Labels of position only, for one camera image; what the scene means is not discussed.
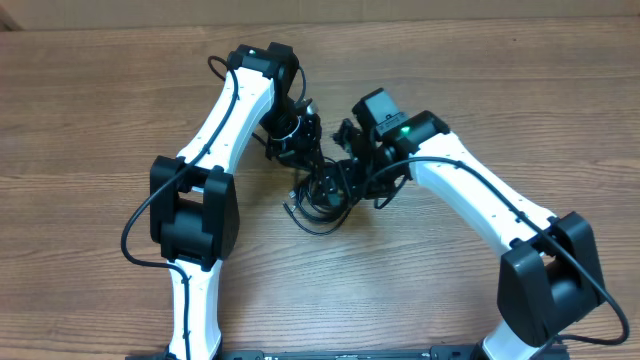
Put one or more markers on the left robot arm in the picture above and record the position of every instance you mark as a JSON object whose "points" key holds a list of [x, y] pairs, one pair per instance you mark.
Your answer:
{"points": [[194, 211]]}

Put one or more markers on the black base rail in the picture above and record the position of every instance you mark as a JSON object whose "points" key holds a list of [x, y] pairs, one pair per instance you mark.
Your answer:
{"points": [[441, 352]]}

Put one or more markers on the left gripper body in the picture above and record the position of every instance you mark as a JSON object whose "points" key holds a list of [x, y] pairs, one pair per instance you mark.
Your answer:
{"points": [[289, 136]]}

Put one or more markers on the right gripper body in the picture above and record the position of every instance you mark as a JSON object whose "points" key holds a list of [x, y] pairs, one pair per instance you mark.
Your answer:
{"points": [[364, 168]]}

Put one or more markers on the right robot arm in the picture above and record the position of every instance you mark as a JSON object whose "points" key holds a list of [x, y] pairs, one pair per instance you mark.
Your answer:
{"points": [[550, 275]]}

